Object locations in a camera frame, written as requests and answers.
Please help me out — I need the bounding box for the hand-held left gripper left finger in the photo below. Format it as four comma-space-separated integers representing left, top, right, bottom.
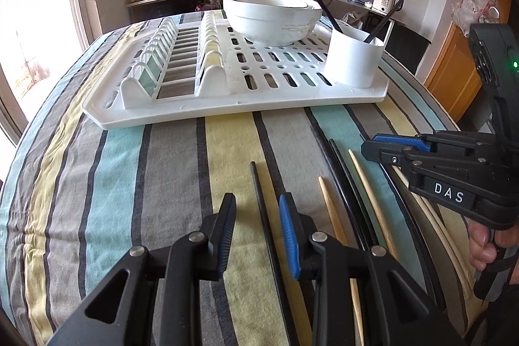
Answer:
46, 192, 238, 346

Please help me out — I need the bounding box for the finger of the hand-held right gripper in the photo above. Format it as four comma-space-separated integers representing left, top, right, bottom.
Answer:
361, 139, 504, 169
372, 130, 498, 153

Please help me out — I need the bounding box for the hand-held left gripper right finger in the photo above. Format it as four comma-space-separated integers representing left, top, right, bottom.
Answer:
278, 192, 467, 346

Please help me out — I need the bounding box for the white utensil cup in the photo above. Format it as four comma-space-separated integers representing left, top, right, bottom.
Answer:
324, 24, 385, 88

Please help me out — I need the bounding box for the person's right hand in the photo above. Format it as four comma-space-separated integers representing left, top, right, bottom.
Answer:
468, 221, 519, 273

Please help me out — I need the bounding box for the wooden door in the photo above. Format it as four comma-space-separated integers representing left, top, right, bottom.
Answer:
424, 0, 512, 124

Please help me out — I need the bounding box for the black cabinet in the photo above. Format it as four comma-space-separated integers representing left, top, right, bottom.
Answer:
391, 22, 431, 75

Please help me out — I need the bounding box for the striped tablecloth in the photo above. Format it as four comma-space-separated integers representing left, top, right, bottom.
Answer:
0, 9, 487, 346

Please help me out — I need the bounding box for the white plastic dish rack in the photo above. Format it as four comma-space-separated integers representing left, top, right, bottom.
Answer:
81, 11, 391, 130

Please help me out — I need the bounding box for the hanging plastic bag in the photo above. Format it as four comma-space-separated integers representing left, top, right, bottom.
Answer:
451, 0, 500, 36

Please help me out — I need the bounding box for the large white bowl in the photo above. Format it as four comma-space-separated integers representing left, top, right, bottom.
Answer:
222, 0, 324, 47

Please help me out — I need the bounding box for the white bowl with dark rim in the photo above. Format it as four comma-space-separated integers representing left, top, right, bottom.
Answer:
232, 0, 321, 11

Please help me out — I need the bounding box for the window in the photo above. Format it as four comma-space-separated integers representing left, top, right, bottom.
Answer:
0, 0, 102, 152

